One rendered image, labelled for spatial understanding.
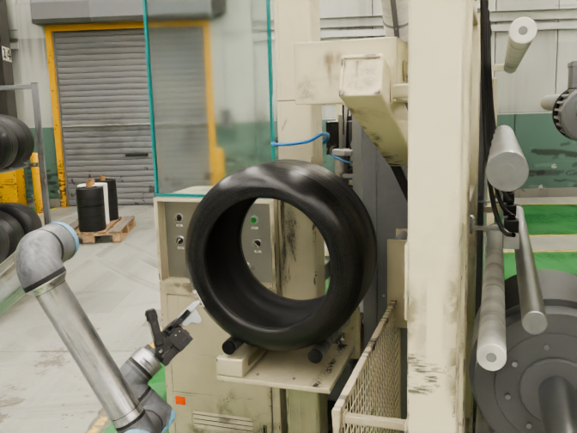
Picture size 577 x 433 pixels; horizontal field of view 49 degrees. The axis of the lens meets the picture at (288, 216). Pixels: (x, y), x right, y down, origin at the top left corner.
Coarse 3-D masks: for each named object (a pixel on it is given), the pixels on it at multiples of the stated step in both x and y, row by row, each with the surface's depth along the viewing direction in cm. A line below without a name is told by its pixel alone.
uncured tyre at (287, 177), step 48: (240, 192) 185; (288, 192) 180; (336, 192) 182; (192, 240) 193; (240, 240) 220; (336, 240) 178; (192, 288) 199; (240, 288) 219; (336, 288) 180; (240, 336) 193; (288, 336) 188
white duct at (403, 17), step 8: (384, 0) 243; (400, 0) 240; (408, 0) 242; (384, 8) 246; (400, 8) 243; (408, 8) 244; (384, 16) 249; (400, 16) 245; (408, 16) 247; (384, 24) 252; (392, 24) 248; (400, 24) 248; (408, 24) 249; (392, 32) 251; (400, 32) 250; (408, 32) 251; (408, 40) 254
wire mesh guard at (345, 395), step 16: (384, 320) 188; (400, 336) 219; (368, 352) 164; (400, 352) 220; (384, 368) 192; (400, 368) 221; (352, 384) 146; (400, 384) 222; (400, 400) 223; (336, 416) 134; (384, 416) 193; (400, 416) 224; (336, 432) 135; (368, 432) 171; (384, 432) 195; (400, 432) 225
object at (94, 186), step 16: (80, 192) 792; (96, 192) 796; (112, 192) 876; (80, 208) 796; (96, 208) 798; (112, 208) 878; (80, 224) 802; (96, 224) 801; (112, 224) 849; (128, 224) 860; (96, 240) 811; (112, 240) 800
